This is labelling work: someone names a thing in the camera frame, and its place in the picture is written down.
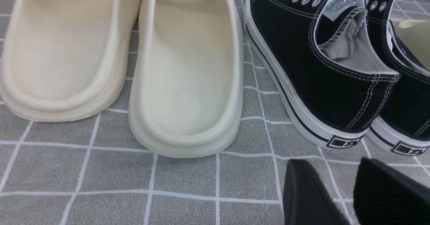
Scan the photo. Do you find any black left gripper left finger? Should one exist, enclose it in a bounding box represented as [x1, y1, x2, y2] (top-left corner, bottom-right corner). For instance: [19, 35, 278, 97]
[283, 159, 349, 225]

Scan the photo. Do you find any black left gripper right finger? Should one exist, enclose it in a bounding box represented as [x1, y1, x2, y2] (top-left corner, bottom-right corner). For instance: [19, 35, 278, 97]
[353, 157, 430, 225]

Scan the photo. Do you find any black canvas sneaker right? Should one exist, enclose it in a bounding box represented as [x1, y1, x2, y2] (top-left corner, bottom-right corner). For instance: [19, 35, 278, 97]
[328, 0, 430, 156]

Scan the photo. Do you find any black canvas sneaker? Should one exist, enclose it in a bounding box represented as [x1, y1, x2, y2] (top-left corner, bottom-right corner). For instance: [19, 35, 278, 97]
[243, 0, 400, 150]
[328, 0, 430, 156]

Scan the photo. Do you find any black canvas sneaker left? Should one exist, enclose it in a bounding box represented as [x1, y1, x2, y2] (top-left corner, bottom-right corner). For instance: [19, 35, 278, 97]
[243, 0, 400, 150]

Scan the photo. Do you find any cream slipper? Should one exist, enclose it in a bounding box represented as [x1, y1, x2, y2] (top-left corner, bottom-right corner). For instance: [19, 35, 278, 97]
[1, 0, 141, 122]
[128, 0, 244, 158]

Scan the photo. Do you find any olive slipper left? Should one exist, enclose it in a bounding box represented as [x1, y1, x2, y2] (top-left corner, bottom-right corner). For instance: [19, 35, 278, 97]
[394, 19, 430, 71]

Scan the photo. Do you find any grey grid tablecloth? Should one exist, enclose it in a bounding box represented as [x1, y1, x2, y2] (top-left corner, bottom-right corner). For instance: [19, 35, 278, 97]
[0, 0, 430, 225]

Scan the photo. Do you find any cream slipper far left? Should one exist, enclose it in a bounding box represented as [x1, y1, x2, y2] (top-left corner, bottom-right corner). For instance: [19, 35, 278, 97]
[1, 0, 141, 122]

